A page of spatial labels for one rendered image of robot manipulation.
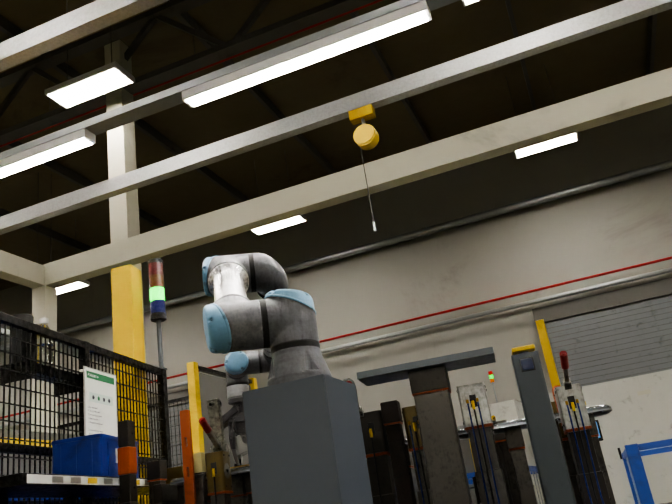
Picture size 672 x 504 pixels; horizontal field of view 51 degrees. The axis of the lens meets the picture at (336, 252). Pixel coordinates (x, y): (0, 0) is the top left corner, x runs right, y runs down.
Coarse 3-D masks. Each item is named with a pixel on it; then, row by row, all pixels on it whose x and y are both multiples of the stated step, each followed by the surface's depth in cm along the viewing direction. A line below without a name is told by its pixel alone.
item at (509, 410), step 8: (496, 400) 971; (512, 400) 954; (496, 408) 959; (504, 408) 955; (512, 408) 951; (520, 408) 981; (496, 416) 957; (504, 416) 952; (512, 416) 948; (520, 416) 963; (528, 440) 969; (528, 448) 952; (528, 456) 936; (528, 464) 923; (536, 480) 941; (536, 496) 909
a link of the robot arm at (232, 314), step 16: (224, 256) 206; (240, 256) 206; (208, 272) 201; (224, 272) 196; (240, 272) 199; (208, 288) 202; (224, 288) 183; (240, 288) 185; (224, 304) 165; (240, 304) 165; (256, 304) 165; (208, 320) 162; (224, 320) 162; (240, 320) 162; (256, 320) 163; (208, 336) 163; (224, 336) 161; (240, 336) 162; (256, 336) 163; (224, 352) 165
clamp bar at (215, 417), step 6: (210, 402) 221; (216, 402) 222; (210, 408) 222; (216, 408) 221; (210, 414) 221; (216, 414) 221; (210, 420) 221; (216, 420) 221; (210, 426) 221; (216, 426) 220; (222, 426) 221; (216, 432) 220; (222, 432) 220; (222, 438) 219; (222, 444) 219; (222, 450) 219
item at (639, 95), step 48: (432, 0) 374; (288, 48) 396; (624, 96) 518; (432, 144) 564; (480, 144) 549; (528, 144) 544; (288, 192) 601; (336, 192) 584; (144, 240) 643; (192, 240) 624
